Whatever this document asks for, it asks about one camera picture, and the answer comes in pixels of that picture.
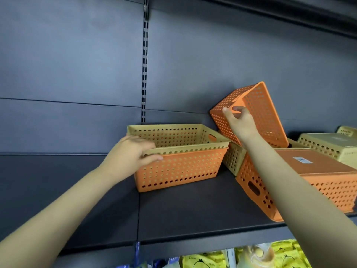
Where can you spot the person's left hand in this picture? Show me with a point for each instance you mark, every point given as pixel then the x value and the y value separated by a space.
pixel 127 157

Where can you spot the person's right hand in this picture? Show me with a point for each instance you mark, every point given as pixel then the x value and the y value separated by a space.
pixel 244 126

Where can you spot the person's left thumb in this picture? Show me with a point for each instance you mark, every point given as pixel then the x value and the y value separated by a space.
pixel 152 159

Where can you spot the person's right thumb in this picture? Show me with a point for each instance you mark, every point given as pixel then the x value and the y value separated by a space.
pixel 228 113

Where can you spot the orange perforated plastic basket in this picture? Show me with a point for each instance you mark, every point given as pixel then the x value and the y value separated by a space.
pixel 181 171
pixel 263 114

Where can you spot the yellow perforated plastic basket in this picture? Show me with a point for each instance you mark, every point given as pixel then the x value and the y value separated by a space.
pixel 233 160
pixel 348 131
pixel 181 136
pixel 332 146

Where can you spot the person's left forearm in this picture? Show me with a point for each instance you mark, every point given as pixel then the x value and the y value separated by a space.
pixel 55 217

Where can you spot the person's right forearm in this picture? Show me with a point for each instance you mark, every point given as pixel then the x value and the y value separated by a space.
pixel 295 203

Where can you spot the slotted metal shelf upright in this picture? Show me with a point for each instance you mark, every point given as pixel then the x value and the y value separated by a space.
pixel 144 66

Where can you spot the blue packet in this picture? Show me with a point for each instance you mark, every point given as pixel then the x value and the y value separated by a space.
pixel 166 263

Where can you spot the yellow snack packet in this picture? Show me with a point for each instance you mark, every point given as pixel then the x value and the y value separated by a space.
pixel 290 255
pixel 203 260

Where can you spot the orange basket with white label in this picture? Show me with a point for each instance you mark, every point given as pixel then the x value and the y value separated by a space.
pixel 329 175

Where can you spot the white packet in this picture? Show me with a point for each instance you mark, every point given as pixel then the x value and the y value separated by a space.
pixel 231 258

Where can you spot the cream and orange packet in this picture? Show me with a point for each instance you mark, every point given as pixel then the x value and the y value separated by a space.
pixel 256 256

